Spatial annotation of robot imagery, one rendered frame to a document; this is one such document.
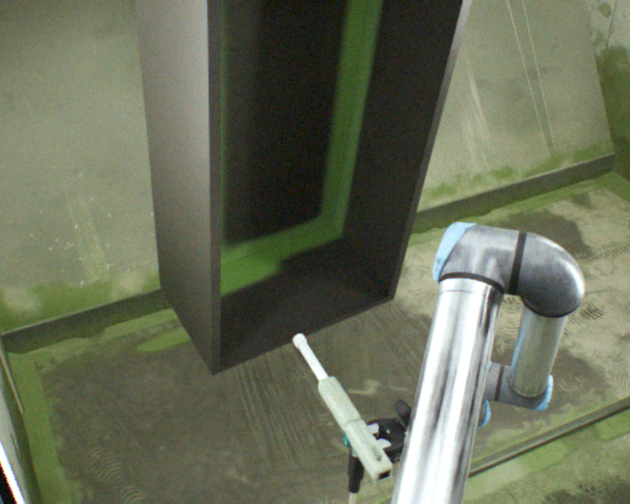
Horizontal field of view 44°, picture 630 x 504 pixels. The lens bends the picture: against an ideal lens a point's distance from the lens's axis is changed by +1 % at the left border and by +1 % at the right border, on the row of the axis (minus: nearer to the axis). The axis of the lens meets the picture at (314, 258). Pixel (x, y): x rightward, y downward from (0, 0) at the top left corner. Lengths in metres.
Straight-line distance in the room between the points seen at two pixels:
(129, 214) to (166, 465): 0.93
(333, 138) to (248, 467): 1.02
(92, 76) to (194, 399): 1.19
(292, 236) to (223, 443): 0.68
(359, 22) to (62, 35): 1.25
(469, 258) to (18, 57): 1.95
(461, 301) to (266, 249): 1.16
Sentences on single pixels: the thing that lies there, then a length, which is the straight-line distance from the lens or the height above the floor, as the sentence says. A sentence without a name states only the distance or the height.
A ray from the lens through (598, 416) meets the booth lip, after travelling 2.71.
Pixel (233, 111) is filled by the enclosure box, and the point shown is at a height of 1.08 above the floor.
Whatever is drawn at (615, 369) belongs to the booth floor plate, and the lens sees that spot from 2.88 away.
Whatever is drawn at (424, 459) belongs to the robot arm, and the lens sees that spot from 1.29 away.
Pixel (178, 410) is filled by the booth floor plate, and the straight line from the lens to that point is 2.64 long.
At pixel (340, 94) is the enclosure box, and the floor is 1.04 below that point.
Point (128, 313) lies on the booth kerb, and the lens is 2.94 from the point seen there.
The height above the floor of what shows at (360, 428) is 0.56.
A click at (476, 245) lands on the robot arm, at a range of 1.41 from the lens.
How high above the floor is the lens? 1.98
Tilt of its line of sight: 37 degrees down
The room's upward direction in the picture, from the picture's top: 1 degrees counter-clockwise
